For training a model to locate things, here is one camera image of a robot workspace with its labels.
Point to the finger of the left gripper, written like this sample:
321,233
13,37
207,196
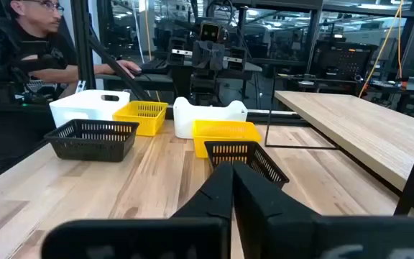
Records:
217,55
200,55

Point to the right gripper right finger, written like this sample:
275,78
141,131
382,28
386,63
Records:
300,237

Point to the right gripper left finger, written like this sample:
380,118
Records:
178,237

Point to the white plastic storage bin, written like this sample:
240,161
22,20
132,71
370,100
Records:
81,108
185,118

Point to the yellow plastic mesh basket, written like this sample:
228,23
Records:
225,130
135,124

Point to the black plastic mesh basket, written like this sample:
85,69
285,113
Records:
268,169
92,151

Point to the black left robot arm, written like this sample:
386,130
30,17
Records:
205,88

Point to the black keyboard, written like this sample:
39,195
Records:
155,66

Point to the grey office desk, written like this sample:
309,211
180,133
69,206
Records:
149,79

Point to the black diagonal rig strut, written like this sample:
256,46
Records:
117,68

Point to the black pegboard panel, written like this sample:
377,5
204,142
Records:
343,61

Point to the person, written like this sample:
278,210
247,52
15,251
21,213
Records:
41,46

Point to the person's eyeglasses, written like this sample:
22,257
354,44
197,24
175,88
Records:
50,5

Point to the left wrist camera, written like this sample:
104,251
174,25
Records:
211,31

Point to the black vertical rig post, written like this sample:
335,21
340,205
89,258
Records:
83,43

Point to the wooden shelf with black frame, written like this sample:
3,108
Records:
354,122

